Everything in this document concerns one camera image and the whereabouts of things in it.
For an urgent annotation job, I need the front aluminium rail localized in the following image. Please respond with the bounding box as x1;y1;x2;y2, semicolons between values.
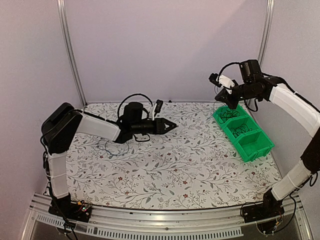
21;193;314;240

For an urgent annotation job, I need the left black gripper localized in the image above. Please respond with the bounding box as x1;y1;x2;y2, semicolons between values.
131;117;177;135

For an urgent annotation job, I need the floral table mat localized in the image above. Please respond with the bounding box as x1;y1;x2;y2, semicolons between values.
48;101;286;210

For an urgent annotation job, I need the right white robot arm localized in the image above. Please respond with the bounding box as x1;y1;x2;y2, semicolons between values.
208;59;320;218

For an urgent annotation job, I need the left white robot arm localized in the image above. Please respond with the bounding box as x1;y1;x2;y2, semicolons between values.
40;100;178;217

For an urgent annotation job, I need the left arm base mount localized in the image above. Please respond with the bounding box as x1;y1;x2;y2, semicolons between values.
48;196;93;223

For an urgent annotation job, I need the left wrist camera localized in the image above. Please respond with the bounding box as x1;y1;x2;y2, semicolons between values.
149;99;164;121

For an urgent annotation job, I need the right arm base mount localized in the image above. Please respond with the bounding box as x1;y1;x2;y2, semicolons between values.
240;200;285;223

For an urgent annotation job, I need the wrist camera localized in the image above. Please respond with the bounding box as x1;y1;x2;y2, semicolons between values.
208;73;236;89
149;99;164;121

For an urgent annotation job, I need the aluminium frame post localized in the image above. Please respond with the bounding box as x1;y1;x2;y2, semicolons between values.
257;0;275;67
56;0;88;107

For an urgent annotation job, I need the left aluminium frame post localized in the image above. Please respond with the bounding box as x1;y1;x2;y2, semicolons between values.
56;0;88;107

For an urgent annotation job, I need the blue cable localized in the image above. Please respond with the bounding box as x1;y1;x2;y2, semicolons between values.
95;99;226;157

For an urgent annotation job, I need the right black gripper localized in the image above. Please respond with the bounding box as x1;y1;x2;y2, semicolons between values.
215;81;261;110

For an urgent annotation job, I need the right aluminium frame post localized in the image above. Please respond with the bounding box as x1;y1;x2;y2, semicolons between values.
257;0;275;67

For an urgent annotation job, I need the green three-compartment bin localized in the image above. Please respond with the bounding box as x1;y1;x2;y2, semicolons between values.
213;105;275;163

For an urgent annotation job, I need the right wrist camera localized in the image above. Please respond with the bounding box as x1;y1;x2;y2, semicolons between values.
208;73;236;89

